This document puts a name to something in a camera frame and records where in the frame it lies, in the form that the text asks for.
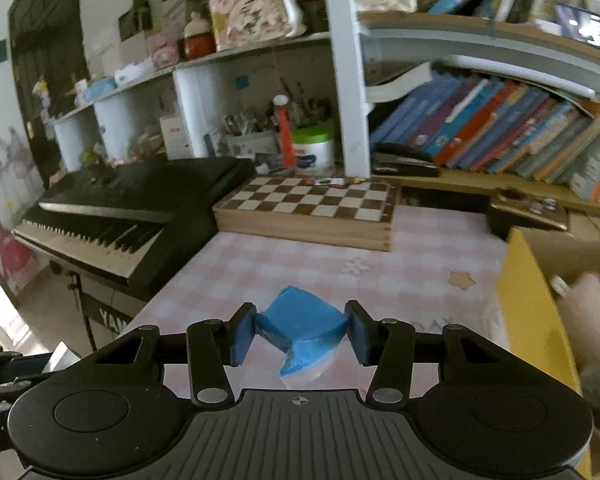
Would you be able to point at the pink checkered desktop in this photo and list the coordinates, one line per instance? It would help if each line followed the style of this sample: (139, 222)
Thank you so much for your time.
(280, 265)

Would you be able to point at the smartphone with lit screen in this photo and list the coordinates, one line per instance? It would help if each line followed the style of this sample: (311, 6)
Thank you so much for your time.
(585, 27)

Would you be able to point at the dark wooden door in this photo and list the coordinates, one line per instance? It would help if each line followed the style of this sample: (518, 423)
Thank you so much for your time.
(45, 60)

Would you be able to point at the orange glue bottle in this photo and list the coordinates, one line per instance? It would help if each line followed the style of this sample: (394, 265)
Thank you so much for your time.
(286, 145)

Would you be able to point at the pink box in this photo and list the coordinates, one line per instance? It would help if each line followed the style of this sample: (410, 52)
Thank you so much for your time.
(162, 52)

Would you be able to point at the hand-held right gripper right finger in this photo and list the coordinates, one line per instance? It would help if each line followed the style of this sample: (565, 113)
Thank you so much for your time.
(359, 335)

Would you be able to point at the pink plush pig toy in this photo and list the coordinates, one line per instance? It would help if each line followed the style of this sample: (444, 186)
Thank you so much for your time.
(590, 310)

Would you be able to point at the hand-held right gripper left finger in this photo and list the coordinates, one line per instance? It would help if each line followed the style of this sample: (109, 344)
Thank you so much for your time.
(241, 335)

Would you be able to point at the black stapler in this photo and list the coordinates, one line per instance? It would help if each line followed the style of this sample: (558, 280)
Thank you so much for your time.
(405, 162)

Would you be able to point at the orange white medicine box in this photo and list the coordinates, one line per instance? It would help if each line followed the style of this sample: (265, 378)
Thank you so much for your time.
(595, 187)

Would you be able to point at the row of leaning books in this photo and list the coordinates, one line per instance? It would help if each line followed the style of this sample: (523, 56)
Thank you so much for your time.
(480, 120)

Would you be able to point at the white cardboard box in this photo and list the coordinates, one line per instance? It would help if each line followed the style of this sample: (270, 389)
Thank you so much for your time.
(177, 140)

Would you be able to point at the blue plastic packet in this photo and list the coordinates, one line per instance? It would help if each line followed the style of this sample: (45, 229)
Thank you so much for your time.
(300, 320)

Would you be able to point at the yellow cardboard box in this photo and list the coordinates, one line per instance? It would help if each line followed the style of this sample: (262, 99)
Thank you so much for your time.
(525, 300)

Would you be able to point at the red white doll jar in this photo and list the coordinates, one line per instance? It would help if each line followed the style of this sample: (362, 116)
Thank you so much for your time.
(197, 42)

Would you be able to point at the white brush container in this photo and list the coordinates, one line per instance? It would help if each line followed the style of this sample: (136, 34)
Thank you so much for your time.
(250, 147)

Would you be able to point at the black electronic keyboard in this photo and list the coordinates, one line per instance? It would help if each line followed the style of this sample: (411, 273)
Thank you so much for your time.
(130, 195)

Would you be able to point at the white jar green lid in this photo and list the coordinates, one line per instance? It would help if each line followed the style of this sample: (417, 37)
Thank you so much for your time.
(312, 152)

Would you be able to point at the wooden chess board box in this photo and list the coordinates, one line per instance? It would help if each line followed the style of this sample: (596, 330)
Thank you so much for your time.
(305, 200)

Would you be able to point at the black keyboard stand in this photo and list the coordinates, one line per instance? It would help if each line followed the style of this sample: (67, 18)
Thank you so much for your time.
(105, 317)

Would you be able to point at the white wooden bookshelf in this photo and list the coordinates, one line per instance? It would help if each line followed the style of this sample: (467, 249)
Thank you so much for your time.
(345, 85)

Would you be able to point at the floral house ornament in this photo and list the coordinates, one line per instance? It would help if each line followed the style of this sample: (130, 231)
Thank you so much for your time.
(250, 5)

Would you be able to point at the dark picture frame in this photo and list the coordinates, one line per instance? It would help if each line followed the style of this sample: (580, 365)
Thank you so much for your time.
(132, 25)

